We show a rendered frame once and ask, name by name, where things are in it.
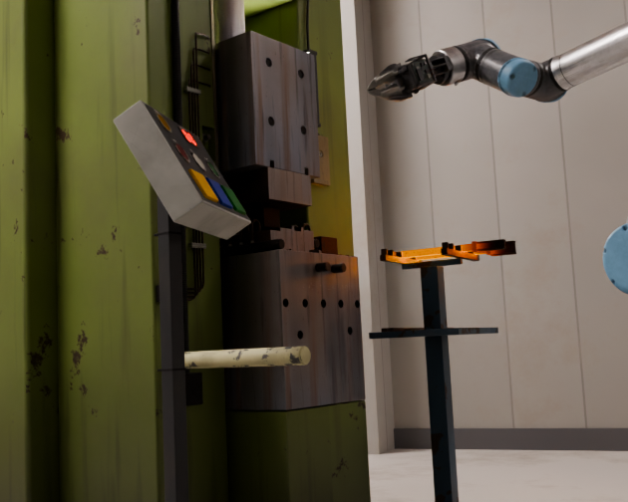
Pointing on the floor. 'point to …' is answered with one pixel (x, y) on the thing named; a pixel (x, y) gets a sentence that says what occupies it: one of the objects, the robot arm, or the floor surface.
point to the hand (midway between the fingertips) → (370, 90)
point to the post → (172, 359)
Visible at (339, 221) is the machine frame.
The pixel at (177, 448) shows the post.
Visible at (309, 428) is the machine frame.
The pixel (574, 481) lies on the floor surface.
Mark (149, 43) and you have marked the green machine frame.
